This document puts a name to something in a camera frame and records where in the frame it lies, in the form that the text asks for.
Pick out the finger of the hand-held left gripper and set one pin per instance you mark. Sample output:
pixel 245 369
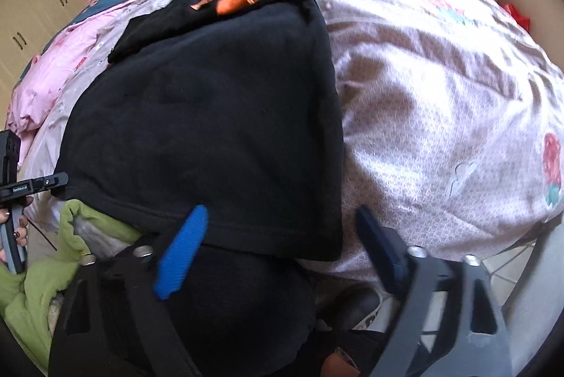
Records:
pixel 50 182

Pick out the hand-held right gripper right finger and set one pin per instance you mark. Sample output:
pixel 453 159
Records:
pixel 383 253

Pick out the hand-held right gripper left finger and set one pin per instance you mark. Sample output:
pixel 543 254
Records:
pixel 183 253

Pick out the black sweater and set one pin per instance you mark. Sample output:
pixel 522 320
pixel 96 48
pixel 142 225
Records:
pixel 198 117

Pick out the person's left hand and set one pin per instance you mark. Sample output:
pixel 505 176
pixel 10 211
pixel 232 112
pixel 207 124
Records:
pixel 21 234

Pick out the person's right hand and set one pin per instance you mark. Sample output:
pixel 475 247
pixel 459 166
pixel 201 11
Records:
pixel 339 363

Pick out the black shoe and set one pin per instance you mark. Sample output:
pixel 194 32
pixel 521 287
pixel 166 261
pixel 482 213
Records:
pixel 357 306

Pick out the pink blanket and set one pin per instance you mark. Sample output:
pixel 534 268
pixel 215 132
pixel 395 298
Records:
pixel 44 86

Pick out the person's black pants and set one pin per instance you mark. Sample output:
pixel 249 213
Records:
pixel 251 306

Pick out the green cloth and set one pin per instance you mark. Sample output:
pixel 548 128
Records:
pixel 35 297

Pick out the cream wardrobe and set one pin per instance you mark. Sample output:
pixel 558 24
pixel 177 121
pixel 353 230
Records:
pixel 39 16

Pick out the lilac strawberry-print duvet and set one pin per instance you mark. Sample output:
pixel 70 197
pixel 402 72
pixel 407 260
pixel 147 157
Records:
pixel 440 117

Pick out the red plastic bag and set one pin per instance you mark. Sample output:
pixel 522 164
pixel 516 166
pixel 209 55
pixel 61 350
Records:
pixel 517 16

